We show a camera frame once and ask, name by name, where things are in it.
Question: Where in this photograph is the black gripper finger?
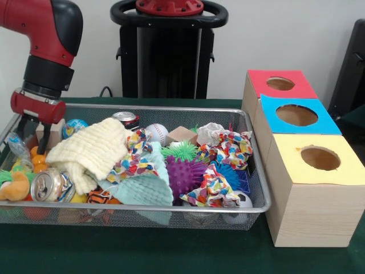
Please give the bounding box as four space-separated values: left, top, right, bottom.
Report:
38 121 50 155
17 114 29 138

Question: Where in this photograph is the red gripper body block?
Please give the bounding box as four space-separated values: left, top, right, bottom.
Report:
10 88 67 126

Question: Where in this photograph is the cream yellow cloth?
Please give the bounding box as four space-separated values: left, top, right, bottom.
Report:
46 118 133 195

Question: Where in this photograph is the red black drink can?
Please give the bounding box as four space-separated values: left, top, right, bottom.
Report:
112 111 140 131

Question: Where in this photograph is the colourful patterned cloth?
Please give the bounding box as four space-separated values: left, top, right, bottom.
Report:
197 123 253 169
106 128 155 183
181 164 243 208

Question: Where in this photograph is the green spiky ball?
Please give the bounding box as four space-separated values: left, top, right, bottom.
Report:
161 141 200 162

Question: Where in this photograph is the shallow clear mesh bin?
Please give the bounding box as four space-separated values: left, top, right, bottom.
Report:
0 102 271 232

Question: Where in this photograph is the wooden three-hole box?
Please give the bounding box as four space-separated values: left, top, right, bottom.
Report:
241 69 365 248

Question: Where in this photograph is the blue globe ball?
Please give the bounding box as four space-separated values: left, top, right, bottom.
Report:
63 119 90 139

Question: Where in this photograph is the crushed silver drink can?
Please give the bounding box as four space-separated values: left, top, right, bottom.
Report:
31 168 72 202

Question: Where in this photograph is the brown plush bear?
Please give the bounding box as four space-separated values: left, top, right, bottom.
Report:
0 170 30 202

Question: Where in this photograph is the white baseball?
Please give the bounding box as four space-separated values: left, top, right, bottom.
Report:
145 124 169 147

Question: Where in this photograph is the mint green cloth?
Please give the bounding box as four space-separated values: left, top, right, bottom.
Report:
106 142 174 207

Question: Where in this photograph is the purple spiky ball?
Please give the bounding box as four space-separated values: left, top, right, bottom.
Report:
165 157 207 199

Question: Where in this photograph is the dark green table cloth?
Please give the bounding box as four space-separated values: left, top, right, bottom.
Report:
0 96 365 274

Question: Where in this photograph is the blue spiky ball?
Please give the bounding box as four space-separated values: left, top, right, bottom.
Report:
216 162 243 191

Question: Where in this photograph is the small soccer ball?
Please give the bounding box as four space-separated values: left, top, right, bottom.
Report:
222 193 253 226

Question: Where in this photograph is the black chair back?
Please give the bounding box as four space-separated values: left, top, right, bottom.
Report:
328 19 365 135

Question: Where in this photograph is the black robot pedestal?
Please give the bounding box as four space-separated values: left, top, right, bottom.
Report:
110 0 229 99

